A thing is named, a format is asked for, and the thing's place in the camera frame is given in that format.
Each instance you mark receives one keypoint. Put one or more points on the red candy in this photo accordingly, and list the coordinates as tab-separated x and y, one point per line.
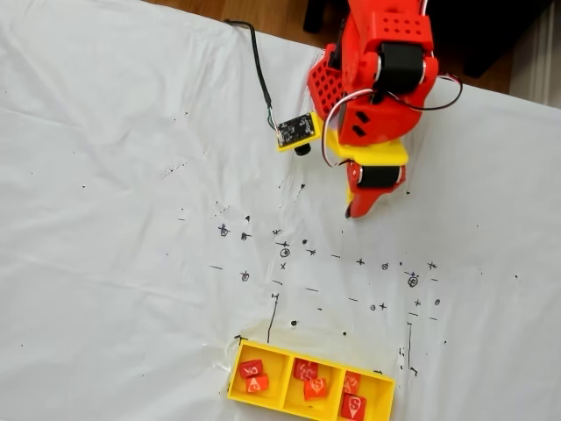
257	384
250	368
315	388
351	381
354	405
305	369

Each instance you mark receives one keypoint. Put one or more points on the yellow three-compartment box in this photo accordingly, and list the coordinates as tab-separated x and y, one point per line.
285	397

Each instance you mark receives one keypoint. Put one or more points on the black table clamp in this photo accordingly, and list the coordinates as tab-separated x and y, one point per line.
335	50

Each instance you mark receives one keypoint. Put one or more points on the white plastic table cover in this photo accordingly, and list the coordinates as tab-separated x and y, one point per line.
109	219

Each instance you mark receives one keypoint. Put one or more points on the camera board in yellow mount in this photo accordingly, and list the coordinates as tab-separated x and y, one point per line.
296	129

